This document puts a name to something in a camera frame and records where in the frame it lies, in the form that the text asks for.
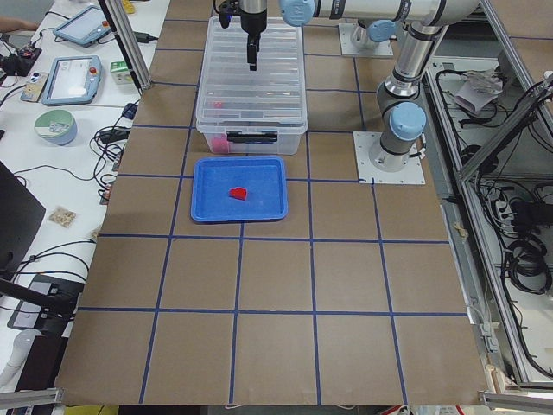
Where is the blue plastic tray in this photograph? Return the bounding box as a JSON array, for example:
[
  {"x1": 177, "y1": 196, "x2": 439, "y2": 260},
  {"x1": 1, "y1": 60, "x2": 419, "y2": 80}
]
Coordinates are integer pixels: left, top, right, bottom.
[{"x1": 190, "y1": 156, "x2": 289, "y2": 223}]

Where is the clear plastic storage box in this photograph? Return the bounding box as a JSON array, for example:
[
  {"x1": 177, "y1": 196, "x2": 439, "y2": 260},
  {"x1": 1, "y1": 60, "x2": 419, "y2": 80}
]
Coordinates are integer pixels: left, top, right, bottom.
[{"x1": 196, "y1": 120, "x2": 308, "y2": 156}]

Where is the black box latch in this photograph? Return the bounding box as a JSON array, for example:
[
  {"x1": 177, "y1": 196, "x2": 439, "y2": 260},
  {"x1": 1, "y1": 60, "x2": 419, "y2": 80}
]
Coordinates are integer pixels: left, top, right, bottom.
[{"x1": 226, "y1": 131, "x2": 278, "y2": 144}]

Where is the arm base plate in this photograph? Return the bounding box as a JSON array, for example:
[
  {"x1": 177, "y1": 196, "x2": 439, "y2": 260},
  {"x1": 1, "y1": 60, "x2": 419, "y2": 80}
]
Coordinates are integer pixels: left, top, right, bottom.
[
  {"x1": 339, "y1": 20, "x2": 396, "y2": 59},
  {"x1": 353, "y1": 131, "x2": 426, "y2": 186}
]

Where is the aluminium frame post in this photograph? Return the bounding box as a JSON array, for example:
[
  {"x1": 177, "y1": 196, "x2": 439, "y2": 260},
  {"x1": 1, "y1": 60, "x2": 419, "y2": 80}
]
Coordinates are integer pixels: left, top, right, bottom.
[{"x1": 99, "y1": 0, "x2": 151, "y2": 91}]

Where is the clear plastic box lid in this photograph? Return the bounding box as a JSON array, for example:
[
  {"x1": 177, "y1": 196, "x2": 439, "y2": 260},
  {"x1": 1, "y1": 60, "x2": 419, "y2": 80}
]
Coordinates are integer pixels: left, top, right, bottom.
[{"x1": 195, "y1": 16, "x2": 308, "y2": 124}]

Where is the teach pendant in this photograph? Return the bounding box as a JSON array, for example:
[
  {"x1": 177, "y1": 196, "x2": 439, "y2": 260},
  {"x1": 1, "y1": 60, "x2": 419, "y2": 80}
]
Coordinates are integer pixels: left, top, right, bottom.
[
  {"x1": 53, "y1": 6, "x2": 111, "y2": 47},
  {"x1": 41, "y1": 55, "x2": 102, "y2": 106}
]

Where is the teach pendant far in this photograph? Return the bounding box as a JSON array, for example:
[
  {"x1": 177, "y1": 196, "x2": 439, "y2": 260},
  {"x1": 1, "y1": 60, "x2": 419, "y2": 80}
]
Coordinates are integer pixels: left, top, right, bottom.
[{"x1": 53, "y1": 6, "x2": 111, "y2": 47}]

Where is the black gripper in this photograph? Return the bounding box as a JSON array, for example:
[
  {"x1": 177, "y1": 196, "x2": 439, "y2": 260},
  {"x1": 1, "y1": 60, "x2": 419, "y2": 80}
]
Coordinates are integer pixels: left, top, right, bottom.
[{"x1": 239, "y1": 0, "x2": 267, "y2": 71}]

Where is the teach pendant near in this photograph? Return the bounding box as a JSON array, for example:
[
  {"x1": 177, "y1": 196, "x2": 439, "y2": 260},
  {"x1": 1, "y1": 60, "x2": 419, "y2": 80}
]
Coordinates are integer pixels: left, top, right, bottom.
[{"x1": 41, "y1": 55, "x2": 102, "y2": 106}]

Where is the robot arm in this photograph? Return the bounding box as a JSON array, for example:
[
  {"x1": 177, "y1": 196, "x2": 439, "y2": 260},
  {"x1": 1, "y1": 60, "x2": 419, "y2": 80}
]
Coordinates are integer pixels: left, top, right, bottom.
[
  {"x1": 350, "y1": 19, "x2": 396, "y2": 50},
  {"x1": 279, "y1": 1, "x2": 478, "y2": 173}
]

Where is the green white carton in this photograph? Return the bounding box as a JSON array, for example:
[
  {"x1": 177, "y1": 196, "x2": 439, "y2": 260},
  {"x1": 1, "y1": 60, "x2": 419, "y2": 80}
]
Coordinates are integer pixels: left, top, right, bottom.
[{"x1": 109, "y1": 61, "x2": 134, "y2": 85}]

